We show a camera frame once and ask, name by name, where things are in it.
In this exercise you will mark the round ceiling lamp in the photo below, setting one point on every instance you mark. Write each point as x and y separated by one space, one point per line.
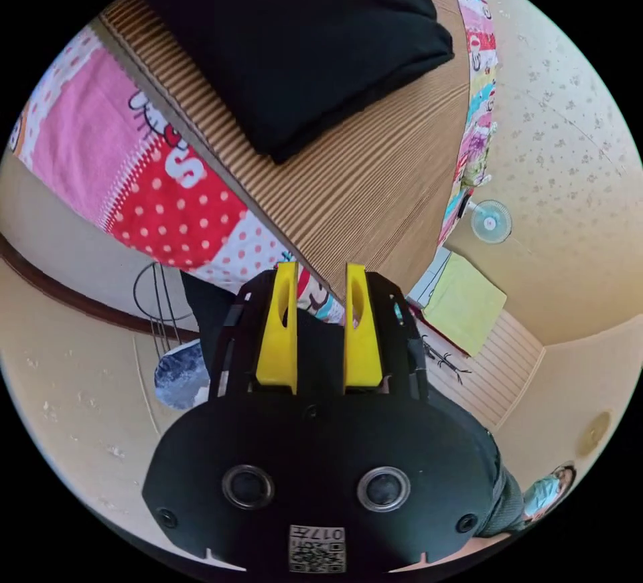
594 434

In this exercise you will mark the yellow-green curtain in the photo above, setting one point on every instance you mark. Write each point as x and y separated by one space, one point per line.
464 304

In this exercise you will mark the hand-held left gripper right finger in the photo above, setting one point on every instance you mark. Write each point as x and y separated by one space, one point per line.
362 347

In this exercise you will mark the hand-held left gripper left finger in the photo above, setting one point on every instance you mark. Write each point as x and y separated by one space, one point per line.
276 342

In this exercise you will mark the white fan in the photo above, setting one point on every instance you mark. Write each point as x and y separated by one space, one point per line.
491 221

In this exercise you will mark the person's body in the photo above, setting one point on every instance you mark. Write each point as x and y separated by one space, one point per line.
507 502

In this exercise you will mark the black pants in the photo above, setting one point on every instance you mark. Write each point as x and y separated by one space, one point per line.
301 41

